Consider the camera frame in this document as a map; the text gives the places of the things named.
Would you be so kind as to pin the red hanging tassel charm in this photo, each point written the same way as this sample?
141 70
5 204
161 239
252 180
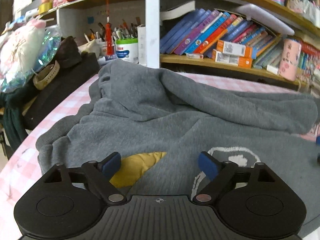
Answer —
109 38

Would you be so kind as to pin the pink cartoon table mat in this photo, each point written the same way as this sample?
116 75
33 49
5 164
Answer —
50 119

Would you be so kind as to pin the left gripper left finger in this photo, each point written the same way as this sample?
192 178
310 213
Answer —
98 176

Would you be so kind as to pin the dark green knit scarf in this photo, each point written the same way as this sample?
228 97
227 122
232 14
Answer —
12 117

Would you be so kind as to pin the upper white orange box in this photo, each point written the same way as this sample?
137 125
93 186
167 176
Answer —
236 49

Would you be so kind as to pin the small white charger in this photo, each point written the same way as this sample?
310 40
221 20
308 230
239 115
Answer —
272 69

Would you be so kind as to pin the white bookshelf unit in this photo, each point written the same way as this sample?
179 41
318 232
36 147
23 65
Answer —
175 33

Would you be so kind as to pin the white orange box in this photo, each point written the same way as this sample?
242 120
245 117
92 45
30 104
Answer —
238 61
236 49

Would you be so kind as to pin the pink white plush pillow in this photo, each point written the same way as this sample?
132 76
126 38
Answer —
19 53

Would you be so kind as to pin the pink sticker tumbler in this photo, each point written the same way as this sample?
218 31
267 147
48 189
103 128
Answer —
289 59

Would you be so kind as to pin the grey hooded sweatshirt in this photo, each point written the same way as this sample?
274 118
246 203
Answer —
180 129

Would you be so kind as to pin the lower white orange box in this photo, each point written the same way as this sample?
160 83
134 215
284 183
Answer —
238 61

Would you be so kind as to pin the white green pen jar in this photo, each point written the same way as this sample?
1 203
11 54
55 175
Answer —
127 50

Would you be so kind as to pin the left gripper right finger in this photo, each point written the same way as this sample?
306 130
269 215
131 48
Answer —
219 173

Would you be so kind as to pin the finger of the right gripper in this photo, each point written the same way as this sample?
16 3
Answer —
318 140

